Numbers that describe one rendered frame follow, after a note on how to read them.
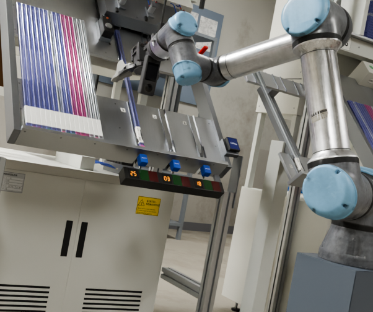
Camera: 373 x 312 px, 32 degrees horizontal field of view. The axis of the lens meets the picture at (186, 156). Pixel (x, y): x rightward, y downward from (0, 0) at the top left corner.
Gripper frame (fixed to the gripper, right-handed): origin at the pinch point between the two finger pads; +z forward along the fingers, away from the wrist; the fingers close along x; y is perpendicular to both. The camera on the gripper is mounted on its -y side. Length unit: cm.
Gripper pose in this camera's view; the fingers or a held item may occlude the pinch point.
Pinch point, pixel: (129, 85)
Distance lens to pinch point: 204.1
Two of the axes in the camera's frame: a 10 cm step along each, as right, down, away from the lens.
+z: -5.2, 3.7, 7.7
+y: -0.7, -9.2, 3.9
